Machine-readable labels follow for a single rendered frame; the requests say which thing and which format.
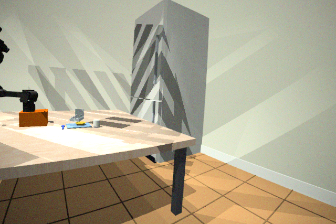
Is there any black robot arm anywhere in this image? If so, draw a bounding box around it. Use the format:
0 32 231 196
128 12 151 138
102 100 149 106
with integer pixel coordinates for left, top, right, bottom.
0 39 38 112

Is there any light blue flat mat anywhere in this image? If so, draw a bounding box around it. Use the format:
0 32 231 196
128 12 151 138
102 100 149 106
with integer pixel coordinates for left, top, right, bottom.
66 122 92 129

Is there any white cylinder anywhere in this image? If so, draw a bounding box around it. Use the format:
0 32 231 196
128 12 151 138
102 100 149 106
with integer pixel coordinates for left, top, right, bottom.
93 120 100 128

